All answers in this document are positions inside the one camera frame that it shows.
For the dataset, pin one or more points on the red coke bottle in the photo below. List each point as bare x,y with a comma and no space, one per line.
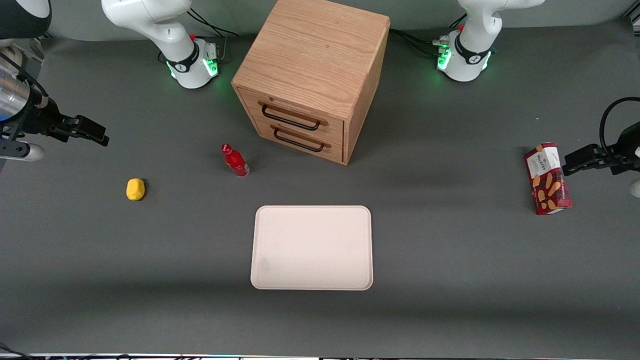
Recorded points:
236,161

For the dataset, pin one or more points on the red cookie box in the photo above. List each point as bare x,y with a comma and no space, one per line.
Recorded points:
548,180

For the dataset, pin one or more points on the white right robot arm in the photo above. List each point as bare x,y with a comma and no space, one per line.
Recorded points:
150,22

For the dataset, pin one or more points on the wooden two-drawer cabinet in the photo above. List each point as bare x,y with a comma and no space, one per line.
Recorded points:
315,55

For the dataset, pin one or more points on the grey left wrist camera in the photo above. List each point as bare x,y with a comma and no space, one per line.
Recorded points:
636,188

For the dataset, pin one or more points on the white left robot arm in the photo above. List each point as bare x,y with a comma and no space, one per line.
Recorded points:
472,45

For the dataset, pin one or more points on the beige rectangular tray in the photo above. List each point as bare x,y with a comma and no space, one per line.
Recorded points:
312,247

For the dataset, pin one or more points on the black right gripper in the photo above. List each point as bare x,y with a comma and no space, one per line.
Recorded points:
44,121

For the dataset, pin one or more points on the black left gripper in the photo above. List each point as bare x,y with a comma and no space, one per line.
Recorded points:
616,159

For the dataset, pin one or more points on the yellow lemon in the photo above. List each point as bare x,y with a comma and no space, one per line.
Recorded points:
135,189

